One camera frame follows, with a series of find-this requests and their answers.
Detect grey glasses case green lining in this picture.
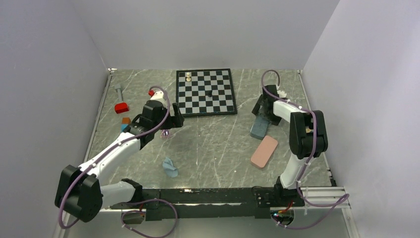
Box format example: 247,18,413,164
250,115,270,140

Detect pink glasses case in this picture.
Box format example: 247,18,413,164
250,136,278,169

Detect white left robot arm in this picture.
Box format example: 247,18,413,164
54,100,184,223

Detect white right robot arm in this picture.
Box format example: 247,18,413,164
252,84,328,206

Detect pink transparent sunglasses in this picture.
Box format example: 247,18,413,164
160,129,171,139

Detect black and white chessboard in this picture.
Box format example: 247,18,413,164
175,68,238,118

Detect cream chess piece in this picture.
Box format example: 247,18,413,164
185,72,192,82

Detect orange and blue toy block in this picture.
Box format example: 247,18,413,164
121,117,131,132

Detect small blue cleaning cloth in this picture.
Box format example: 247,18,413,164
162,157,178,178

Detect grey toy hammer red head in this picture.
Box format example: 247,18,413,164
114,84,129,114

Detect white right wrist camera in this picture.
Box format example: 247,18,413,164
277,89,287,99

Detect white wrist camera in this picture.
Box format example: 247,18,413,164
148,89,167,105
277,89,287,99

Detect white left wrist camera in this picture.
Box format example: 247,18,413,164
148,89,167,105

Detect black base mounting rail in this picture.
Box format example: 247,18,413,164
111,184,305,221

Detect aluminium frame rail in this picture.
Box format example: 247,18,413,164
300,186,351,209

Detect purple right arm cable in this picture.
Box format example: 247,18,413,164
261,69,350,230

